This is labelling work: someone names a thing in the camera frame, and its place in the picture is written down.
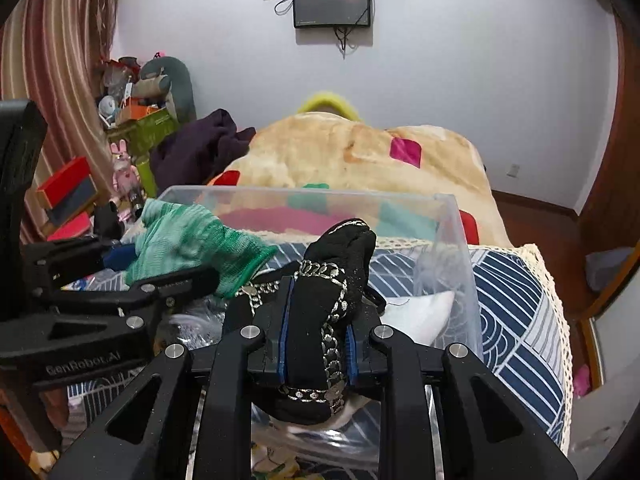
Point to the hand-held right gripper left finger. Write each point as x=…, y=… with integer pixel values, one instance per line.
x=283, y=332

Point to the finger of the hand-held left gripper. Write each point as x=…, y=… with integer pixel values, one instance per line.
x=75, y=260
x=100, y=330

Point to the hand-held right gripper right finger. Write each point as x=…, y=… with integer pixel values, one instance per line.
x=352, y=355

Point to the green knit glove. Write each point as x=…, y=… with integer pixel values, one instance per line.
x=190, y=240

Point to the clear plastic storage box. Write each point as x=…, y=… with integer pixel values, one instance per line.
x=442, y=280

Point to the red and grey box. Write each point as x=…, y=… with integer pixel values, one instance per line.
x=67, y=195

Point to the white plastic bag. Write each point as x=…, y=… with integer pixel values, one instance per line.
x=420, y=315

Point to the pink bunny toy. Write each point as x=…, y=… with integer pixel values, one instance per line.
x=125, y=175

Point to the white round toy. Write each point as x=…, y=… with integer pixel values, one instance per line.
x=107, y=107

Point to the striped pink curtain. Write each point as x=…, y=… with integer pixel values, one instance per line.
x=55, y=70

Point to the orange box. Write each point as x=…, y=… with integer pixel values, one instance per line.
x=134, y=111

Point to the green cardboard box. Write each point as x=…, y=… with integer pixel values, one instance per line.
x=150, y=132

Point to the blue white patterned bedsheet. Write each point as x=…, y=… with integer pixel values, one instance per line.
x=510, y=320

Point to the dark purple cloth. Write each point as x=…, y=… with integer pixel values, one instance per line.
x=200, y=150

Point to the beige patterned fleece blanket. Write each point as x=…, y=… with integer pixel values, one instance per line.
x=325, y=155

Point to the grey-green plush toy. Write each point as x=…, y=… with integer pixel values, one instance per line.
x=172, y=85

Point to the pink slipper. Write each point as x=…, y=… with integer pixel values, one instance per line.
x=581, y=381

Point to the yellow-green pillow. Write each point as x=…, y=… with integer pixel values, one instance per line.
x=327, y=102

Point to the grey bin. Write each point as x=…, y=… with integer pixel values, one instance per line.
x=607, y=270

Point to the brown wooden door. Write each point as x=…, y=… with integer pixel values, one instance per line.
x=615, y=185

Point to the white wall outlet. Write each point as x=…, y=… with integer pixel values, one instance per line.
x=513, y=169

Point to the small black wall monitor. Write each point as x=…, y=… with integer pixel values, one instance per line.
x=332, y=4

